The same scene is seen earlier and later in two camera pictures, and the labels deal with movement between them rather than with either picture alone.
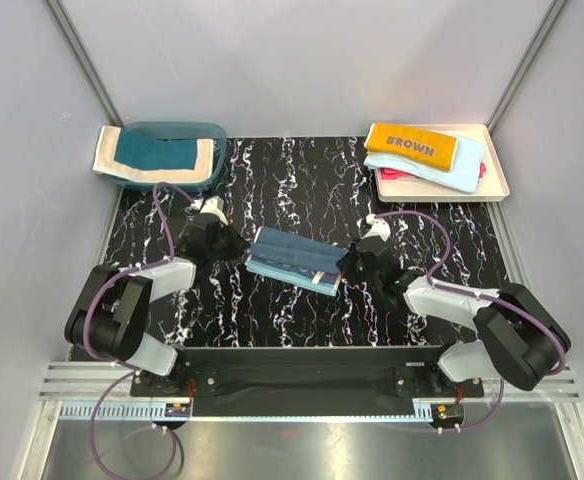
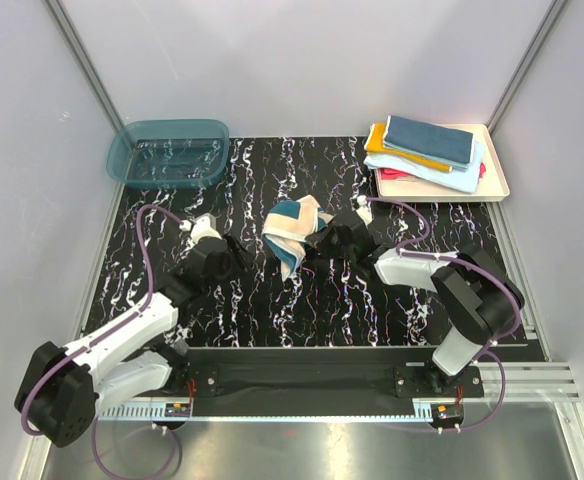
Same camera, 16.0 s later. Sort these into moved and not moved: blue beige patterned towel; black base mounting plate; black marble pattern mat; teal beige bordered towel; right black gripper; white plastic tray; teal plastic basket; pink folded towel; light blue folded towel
Moved: right black gripper; blue beige patterned towel; teal beige bordered towel
Not moved: light blue folded towel; teal plastic basket; white plastic tray; black base mounting plate; pink folded towel; black marble pattern mat
